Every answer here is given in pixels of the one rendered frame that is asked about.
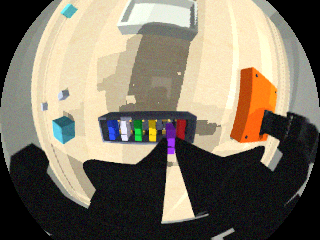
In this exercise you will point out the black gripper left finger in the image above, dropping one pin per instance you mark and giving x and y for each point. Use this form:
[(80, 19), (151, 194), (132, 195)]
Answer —
[(146, 178)]

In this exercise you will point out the teal cube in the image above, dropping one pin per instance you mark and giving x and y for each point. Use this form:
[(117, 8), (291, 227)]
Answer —
[(63, 129)]

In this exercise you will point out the yellow fuse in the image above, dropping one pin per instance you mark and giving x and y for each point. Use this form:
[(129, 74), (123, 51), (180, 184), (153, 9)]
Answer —
[(152, 130)]

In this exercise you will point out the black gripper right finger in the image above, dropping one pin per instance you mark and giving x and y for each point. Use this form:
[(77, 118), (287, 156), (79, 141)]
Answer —
[(205, 173)]

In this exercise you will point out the violet blade fuse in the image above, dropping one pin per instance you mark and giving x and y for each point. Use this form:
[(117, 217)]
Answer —
[(170, 133)]

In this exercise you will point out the small light blue block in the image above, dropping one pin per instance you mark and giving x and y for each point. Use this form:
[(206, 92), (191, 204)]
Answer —
[(68, 11)]

